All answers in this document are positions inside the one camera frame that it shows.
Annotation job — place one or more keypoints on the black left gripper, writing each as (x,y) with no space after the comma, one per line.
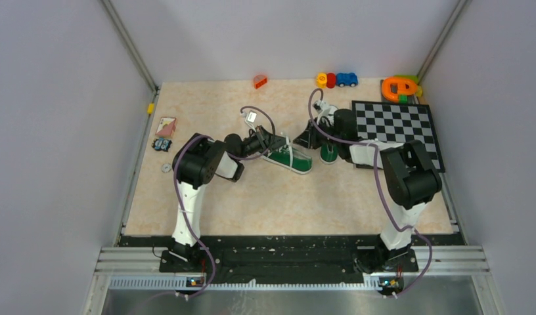
(267,140)

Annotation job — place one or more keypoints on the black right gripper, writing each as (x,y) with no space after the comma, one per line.
(308,138)

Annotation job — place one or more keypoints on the green canvas sneaker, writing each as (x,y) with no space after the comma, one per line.
(328,152)
(290,158)

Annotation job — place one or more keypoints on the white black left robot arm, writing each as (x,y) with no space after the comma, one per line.
(194,167)

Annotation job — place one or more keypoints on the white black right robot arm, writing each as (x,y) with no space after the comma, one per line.
(412,180)

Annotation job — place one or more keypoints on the yellow toy block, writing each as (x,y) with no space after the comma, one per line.
(321,80)

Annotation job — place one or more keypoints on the orange toy brick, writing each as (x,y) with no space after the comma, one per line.
(259,81)

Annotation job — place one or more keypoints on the red toy block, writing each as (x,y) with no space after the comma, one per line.
(330,80)

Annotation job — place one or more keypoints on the blue toy car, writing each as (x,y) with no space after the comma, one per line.
(346,80)

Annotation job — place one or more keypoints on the black white chessboard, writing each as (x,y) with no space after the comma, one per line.
(391,122)

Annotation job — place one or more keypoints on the pink tangram puzzle box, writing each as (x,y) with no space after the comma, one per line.
(166,127)

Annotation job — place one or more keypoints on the small round white disc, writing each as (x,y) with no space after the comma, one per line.
(166,168)

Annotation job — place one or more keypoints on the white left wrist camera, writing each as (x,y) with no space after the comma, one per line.
(250,119)

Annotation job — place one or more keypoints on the orange green ring toy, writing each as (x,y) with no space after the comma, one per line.
(400,88)

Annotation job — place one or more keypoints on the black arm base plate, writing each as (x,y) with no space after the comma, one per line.
(291,260)

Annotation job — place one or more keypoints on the aluminium frame rail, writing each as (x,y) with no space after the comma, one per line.
(137,268)

